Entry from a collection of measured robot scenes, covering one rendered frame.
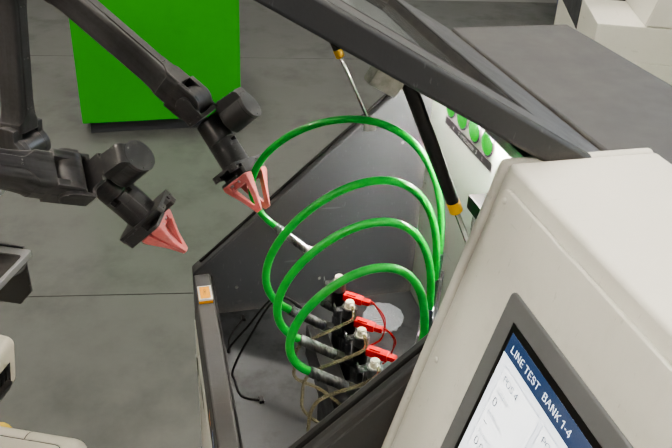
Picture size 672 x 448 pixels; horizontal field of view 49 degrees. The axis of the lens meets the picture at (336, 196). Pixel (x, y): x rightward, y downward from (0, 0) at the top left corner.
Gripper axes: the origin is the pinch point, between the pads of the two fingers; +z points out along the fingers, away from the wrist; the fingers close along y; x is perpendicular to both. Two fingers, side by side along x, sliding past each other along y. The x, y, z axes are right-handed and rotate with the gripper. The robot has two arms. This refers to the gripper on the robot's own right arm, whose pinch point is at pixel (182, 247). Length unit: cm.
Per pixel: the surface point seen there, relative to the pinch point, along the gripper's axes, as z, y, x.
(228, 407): 25.9, -13.2, -10.0
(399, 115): 21, 34, 43
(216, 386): 23.8, -15.4, -4.8
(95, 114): -7, -164, 298
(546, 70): 26, 65, 25
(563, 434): 24, 48, -54
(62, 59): -44, -221, 426
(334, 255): 38, 0, 40
